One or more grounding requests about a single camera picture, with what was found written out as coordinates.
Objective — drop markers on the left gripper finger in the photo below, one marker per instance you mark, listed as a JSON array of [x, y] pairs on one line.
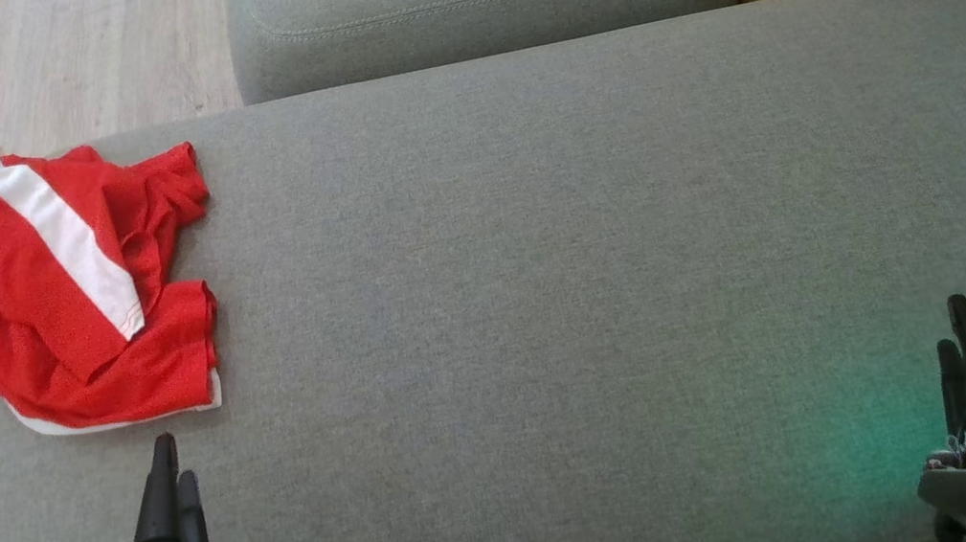
[[195, 520], [159, 502]]

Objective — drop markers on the red shorts with white stripe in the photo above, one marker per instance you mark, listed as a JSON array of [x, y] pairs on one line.
[[31, 294]]

